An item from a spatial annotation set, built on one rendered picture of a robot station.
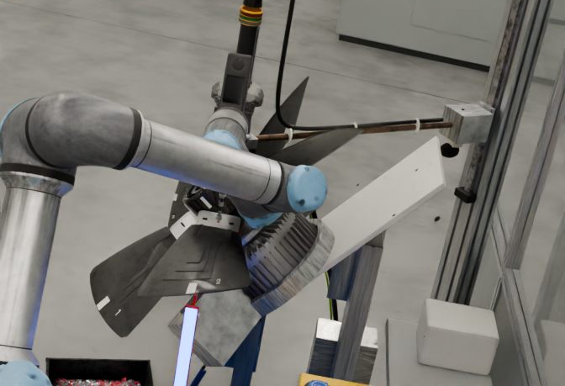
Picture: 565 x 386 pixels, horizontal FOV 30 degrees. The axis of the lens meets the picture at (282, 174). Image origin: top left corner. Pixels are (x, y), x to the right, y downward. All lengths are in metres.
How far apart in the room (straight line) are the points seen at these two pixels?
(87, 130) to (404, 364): 1.17
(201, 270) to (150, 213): 2.75
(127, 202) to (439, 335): 2.65
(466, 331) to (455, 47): 5.34
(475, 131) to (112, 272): 0.88
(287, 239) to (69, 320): 1.88
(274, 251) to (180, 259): 0.24
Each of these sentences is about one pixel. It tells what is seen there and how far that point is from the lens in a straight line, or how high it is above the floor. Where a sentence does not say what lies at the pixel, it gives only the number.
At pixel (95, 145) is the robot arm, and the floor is 1.56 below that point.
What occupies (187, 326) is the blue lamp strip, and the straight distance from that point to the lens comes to 1.91.
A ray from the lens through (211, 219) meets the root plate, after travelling 2.20.
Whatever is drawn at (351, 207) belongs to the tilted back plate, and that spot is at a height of 1.18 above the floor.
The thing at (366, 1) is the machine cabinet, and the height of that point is 0.33.
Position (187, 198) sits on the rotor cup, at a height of 1.20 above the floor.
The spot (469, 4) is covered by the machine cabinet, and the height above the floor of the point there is 0.46.
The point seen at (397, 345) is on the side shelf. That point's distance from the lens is 2.53.
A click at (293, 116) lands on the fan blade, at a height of 1.31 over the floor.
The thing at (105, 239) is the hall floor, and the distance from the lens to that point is 4.53.
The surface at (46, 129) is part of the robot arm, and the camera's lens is 1.57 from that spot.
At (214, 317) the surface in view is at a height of 1.01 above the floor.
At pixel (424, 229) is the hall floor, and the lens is 5.11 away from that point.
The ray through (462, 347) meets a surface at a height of 0.93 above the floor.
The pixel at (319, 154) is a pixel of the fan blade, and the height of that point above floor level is 1.36.
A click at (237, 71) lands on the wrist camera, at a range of 1.95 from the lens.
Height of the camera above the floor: 2.19
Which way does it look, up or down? 24 degrees down
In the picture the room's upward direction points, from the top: 10 degrees clockwise
